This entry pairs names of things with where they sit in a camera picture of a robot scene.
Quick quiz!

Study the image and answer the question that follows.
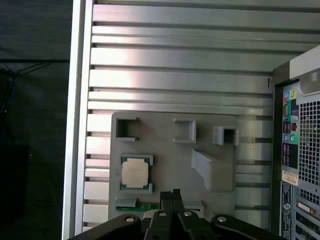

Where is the green RAM stick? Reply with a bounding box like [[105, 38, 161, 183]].
[[115, 202, 161, 212]]

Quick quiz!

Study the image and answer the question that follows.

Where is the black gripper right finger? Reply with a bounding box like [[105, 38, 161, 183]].
[[173, 189, 286, 240]]

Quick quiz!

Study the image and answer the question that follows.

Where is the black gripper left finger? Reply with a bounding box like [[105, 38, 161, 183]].
[[66, 191, 175, 240]]

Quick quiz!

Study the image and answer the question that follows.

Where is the silver green CPU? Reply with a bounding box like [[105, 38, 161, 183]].
[[120, 154, 155, 194]]

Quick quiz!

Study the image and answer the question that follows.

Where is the grey plastic parts rack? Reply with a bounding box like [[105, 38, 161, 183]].
[[107, 111, 239, 221]]

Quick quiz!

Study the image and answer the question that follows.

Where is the black PC case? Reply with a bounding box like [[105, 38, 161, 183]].
[[271, 44, 320, 240]]

